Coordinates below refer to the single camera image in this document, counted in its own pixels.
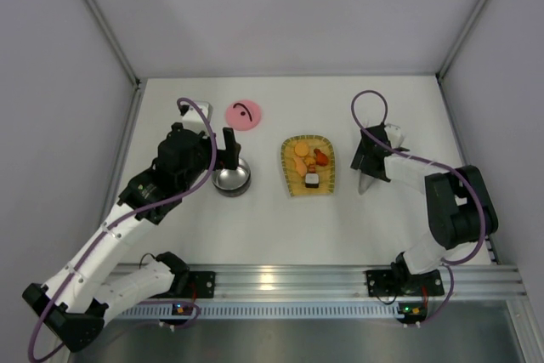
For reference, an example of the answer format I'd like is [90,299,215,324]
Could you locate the black white sushi toy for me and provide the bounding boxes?
[304,173,320,189]

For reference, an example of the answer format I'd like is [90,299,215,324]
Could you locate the steel round lunch bowl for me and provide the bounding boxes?
[211,157,252,197]

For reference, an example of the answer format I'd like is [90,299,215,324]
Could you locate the aluminium mounting rail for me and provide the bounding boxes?
[101,264,528,301]

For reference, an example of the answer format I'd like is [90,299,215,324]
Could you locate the red toy chicken drumstick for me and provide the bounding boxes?
[314,148,330,167]

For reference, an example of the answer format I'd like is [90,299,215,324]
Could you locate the green woven bamboo tray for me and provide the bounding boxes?
[280,135,336,197]

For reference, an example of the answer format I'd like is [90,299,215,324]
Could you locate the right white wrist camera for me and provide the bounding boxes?
[384,123,405,150]

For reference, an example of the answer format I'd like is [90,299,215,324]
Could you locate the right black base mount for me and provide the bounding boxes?
[365,269,445,298]

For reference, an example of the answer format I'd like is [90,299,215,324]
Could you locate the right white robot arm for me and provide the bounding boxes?
[350,123,498,303]

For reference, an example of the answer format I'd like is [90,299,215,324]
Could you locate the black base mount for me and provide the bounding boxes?
[365,269,445,298]
[167,271,216,299]

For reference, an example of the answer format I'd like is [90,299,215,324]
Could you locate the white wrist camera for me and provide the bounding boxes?
[384,123,405,150]
[179,101,213,133]

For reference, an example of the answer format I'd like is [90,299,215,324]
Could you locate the slotted cable duct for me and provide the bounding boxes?
[118,300,423,320]

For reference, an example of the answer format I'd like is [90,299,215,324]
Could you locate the pink round lid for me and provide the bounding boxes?
[225,99,262,131]

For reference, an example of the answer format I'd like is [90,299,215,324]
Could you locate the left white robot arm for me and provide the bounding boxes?
[22,122,241,353]

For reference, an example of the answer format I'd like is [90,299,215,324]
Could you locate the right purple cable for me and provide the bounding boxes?
[351,89,485,330]

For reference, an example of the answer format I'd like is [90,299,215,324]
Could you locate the round orange cracker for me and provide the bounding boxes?
[294,141,309,157]

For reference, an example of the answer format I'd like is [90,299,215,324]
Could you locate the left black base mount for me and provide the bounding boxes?
[167,271,216,299]

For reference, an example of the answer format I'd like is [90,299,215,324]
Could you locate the purple cable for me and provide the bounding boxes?
[351,89,485,330]
[27,98,218,360]

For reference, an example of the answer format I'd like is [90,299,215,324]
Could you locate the salmon toy slice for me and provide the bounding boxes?
[293,156,308,177]

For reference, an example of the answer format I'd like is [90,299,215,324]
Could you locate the silver metal tongs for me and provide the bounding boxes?
[356,132,375,195]

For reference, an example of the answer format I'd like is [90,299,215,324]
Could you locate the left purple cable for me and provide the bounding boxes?
[27,98,218,360]

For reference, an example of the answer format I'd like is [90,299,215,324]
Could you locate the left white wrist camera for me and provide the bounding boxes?
[179,101,213,133]

